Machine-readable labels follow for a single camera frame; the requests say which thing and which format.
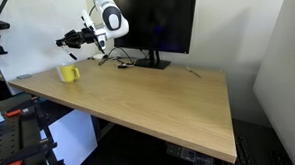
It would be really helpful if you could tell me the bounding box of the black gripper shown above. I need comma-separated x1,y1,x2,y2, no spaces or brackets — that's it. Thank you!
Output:
55,28,95,48

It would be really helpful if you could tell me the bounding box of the yellow mug white inside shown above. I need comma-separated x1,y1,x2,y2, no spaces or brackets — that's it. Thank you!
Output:
56,64,80,83

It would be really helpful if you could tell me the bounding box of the black white marker pen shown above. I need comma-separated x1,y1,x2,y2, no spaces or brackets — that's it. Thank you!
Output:
63,48,77,60

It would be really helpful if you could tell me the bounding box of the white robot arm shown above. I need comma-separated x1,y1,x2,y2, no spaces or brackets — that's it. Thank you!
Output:
55,0,129,51

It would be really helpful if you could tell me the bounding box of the white power strip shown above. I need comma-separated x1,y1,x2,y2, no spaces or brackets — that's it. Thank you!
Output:
92,53,109,60

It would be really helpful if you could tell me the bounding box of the small grey block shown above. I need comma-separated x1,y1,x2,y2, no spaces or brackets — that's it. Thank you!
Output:
17,74,32,79

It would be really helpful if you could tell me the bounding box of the black computer monitor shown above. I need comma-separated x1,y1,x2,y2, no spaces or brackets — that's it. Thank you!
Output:
114,0,196,69

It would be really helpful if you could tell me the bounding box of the black perforated equipment cart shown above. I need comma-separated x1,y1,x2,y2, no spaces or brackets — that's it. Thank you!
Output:
0,93,66,165

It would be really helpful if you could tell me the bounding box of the grey pen on desk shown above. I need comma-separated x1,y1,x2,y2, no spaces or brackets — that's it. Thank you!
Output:
185,66,202,79

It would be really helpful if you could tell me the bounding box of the desk height control panel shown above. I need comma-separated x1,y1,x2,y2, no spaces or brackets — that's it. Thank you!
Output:
166,142,213,165

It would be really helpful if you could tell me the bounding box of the black keyboard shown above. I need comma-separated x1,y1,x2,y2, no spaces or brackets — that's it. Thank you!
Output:
220,134,263,165

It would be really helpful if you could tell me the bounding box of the white partition panel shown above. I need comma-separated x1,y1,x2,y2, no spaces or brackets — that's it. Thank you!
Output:
253,0,295,165

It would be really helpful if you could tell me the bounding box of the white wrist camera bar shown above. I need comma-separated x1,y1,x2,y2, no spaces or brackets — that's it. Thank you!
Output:
81,10,106,53

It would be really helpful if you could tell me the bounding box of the black cable on desk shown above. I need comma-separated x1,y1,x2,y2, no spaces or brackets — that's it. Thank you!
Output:
97,45,150,70

